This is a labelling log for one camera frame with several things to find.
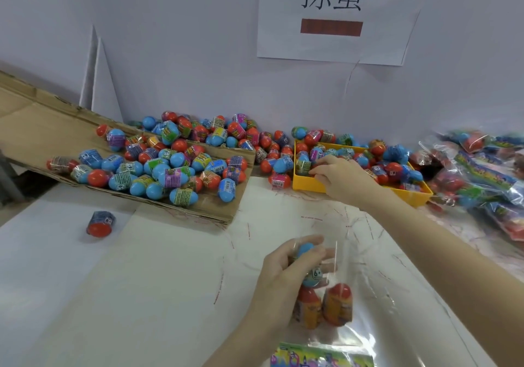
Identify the yellow plastic tray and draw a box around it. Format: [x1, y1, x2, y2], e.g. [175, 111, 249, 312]
[291, 139, 434, 208]

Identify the white folded paper board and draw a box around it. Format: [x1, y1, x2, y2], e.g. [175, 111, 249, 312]
[79, 25, 124, 122]

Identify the brown cardboard sheet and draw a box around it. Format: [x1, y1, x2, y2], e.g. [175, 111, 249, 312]
[0, 70, 257, 226]

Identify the red toy egg dark label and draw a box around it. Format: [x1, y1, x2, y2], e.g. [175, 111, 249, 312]
[86, 211, 116, 239]

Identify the person's left forearm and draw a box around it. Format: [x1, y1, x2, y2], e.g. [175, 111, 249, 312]
[201, 311, 289, 367]

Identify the clear plastic bag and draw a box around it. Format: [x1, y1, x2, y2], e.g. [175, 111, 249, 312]
[287, 219, 379, 367]

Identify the blue toy egg white label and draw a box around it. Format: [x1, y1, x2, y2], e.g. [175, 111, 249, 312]
[295, 243, 329, 290]

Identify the pile of filled clear bags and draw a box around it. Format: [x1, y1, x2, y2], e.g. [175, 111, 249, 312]
[409, 129, 524, 242]

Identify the white paper sign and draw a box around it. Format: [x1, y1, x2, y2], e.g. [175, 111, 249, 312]
[257, 0, 422, 67]

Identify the colourful printed header card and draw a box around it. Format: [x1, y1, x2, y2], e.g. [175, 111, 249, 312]
[270, 341, 376, 367]

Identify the person's right forearm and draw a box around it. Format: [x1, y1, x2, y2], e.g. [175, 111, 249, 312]
[362, 191, 524, 367]

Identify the heap of colourful capsule eggs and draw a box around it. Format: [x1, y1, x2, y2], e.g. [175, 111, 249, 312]
[46, 111, 296, 208]
[291, 126, 425, 193]

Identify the orange toy egg yellow label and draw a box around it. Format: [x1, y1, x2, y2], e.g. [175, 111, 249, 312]
[293, 287, 323, 330]
[323, 283, 354, 327]

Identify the person's right hand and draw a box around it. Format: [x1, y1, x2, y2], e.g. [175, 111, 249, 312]
[309, 155, 384, 210]

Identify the person's left hand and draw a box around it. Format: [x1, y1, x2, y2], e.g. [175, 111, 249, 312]
[249, 235, 337, 331]

